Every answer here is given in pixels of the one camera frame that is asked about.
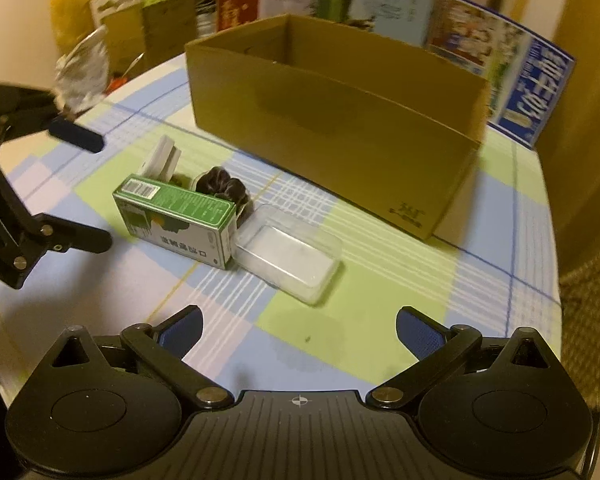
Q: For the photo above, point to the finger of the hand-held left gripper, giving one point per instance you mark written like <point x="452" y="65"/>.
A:
<point x="77" y="135"/>
<point x="75" y="240"/>

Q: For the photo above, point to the green medicine box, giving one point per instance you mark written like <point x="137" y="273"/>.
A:
<point x="180" y="225"/>

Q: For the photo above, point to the black hair scrunchie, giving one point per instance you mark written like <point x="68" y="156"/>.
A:
<point x="220" y="185"/>

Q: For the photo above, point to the white charger adapter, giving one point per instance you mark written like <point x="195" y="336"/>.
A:
<point x="160" y="157"/>

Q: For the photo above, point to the red gift box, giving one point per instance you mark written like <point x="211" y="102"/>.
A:
<point x="236" y="7"/>

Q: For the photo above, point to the clear plastic container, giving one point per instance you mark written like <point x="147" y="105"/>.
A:
<point x="285" y="252"/>

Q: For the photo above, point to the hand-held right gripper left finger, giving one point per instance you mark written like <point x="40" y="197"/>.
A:
<point x="182" y="332"/>

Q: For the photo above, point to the dark blue milk carton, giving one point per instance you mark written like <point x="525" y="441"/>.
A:
<point x="520" y="80"/>

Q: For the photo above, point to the carton with white hang tab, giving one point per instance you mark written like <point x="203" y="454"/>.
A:
<point x="117" y="25"/>

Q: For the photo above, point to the wooden wardrobe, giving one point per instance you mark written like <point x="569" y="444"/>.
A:
<point x="585" y="35"/>

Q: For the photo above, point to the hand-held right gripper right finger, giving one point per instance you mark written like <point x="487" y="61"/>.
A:
<point x="420" y="332"/>

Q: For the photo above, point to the light blue milk carton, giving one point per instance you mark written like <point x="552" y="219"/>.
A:
<point x="390" y="0"/>

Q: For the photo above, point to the yellow plastic bag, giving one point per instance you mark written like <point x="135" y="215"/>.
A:
<point x="77" y="5"/>

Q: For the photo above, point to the chair with quilted cover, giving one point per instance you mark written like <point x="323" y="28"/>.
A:
<point x="587" y="330"/>

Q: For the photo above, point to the black paper bag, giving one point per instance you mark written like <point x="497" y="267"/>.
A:
<point x="206" y="15"/>

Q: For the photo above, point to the brown cardboard box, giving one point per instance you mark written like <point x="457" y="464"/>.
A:
<point x="340" y="135"/>

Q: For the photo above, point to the white plastic bag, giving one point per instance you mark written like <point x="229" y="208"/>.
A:
<point x="82" y="75"/>

